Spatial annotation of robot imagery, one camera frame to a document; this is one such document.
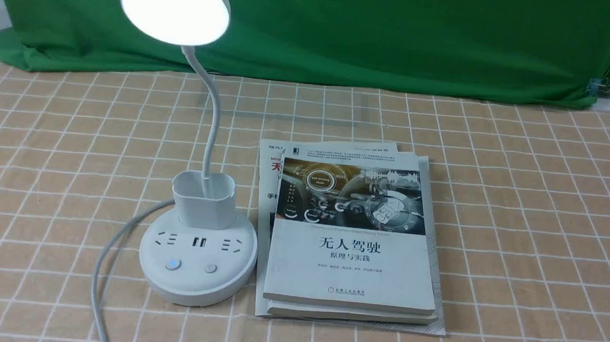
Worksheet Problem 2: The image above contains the blue binder clip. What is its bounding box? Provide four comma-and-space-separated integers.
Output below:
585, 77, 610, 97

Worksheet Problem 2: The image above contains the bottom white red book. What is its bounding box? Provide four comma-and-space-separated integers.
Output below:
246, 133, 459, 337

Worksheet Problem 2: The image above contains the green backdrop cloth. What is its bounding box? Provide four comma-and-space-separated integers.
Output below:
0, 0, 610, 109

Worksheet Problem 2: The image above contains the top book self-driving cover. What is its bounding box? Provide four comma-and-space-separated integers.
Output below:
262, 156, 446, 317

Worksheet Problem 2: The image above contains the checkered beige tablecloth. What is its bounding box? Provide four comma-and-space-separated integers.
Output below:
0, 63, 610, 342

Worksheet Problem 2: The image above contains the white desk lamp with base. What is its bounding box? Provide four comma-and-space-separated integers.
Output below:
121, 0, 258, 307

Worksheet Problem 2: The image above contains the white lamp power cable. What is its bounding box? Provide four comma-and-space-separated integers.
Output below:
87, 193, 176, 342

